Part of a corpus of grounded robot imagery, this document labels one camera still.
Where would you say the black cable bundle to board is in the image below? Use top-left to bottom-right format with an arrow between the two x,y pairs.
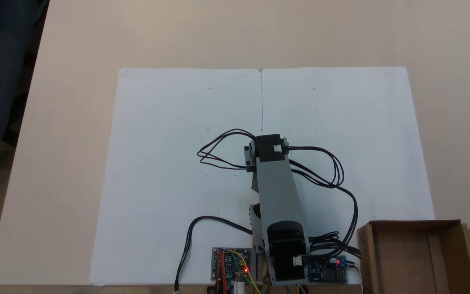
290,160 -> 361,271

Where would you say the black elbow motor cable loop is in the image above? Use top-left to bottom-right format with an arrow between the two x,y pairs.
286,146 -> 346,189

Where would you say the long black cable white plug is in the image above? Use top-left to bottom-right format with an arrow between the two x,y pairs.
173,216 -> 254,294

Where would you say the orange wire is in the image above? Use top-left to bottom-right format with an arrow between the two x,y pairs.
217,249 -> 228,294

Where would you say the circuit board with red LED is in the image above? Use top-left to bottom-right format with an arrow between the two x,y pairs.
211,247 -> 253,283

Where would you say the black gripper motor cable loop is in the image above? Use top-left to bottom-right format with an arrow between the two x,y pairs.
196,128 -> 258,171

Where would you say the brown cardboard box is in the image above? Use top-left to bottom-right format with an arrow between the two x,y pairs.
356,219 -> 470,294

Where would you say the yellow wire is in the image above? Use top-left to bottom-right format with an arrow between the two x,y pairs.
228,249 -> 261,294

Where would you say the blue circuit board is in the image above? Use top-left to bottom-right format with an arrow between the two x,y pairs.
306,255 -> 348,284

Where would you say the green wire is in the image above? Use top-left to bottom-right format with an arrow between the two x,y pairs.
231,255 -> 248,273

